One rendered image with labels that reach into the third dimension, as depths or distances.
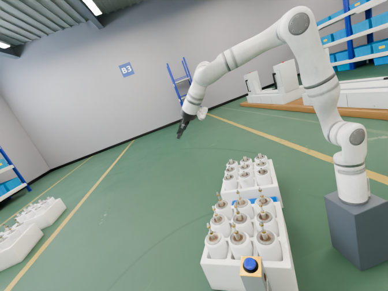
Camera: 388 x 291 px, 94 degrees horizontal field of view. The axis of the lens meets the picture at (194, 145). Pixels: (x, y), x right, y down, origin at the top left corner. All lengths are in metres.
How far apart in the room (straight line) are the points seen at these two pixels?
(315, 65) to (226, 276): 0.92
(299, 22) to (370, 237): 0.83
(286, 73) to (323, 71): 3.20
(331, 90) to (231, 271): 0.82
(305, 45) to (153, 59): 6.46
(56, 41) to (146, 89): 3.01
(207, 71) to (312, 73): 0.33
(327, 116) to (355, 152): 0.15
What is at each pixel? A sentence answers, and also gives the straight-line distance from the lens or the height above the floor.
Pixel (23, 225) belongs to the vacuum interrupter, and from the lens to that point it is 2.81.
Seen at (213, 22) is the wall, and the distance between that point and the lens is 7.47.
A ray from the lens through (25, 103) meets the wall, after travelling 8.29.
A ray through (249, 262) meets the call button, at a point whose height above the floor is 0.33.
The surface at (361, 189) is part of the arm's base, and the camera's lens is 0.93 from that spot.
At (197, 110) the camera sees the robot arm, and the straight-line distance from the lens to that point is 0.78.
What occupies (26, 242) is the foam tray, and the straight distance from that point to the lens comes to 2.73.
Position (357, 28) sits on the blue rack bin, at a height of 0.89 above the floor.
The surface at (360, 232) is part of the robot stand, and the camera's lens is 1.01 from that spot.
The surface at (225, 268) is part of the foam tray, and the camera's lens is 0.98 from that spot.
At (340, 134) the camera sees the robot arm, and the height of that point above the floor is 0.60.
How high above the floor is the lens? 0.92
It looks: 16 degrees down
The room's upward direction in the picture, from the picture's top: 21 degrees counter-clockwise
